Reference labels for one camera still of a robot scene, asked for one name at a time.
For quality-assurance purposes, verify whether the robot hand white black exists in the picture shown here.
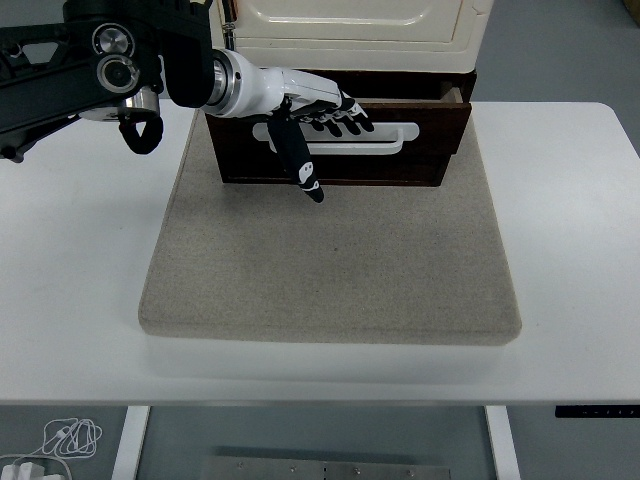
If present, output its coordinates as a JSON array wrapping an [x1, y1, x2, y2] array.
[[227, 49, 375, 204]]

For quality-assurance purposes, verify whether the dark brown wooden drawer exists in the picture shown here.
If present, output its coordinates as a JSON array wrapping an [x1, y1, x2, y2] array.
[[204, 87, 474, 187]]

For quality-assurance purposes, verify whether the white drawer handle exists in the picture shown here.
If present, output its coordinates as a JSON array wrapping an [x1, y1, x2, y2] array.
[[252, 122, 420, 156]]

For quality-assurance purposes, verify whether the dark brown wooden drawer case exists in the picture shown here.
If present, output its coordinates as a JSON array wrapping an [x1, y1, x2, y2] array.
[[294, 68, 478, 106]]

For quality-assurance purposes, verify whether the beige fabric mat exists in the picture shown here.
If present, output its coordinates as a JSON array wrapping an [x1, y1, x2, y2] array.
[[138, 102, 523, 347]]

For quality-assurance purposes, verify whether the white table leg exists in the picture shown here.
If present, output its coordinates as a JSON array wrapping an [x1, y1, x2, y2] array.
[[483, 405, 522, 480], [110, 405, 151, 480]]

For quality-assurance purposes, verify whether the white power adapter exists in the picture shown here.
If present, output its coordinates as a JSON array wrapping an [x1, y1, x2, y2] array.
[[1, 462, 49, 480]]

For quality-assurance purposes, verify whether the black table control panel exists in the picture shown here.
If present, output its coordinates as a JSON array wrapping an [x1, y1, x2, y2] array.
[[554, 405, 640, 420]]

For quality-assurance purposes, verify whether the white cable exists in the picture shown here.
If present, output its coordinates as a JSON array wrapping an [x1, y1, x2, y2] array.
[[0, 417, 105, 480]]

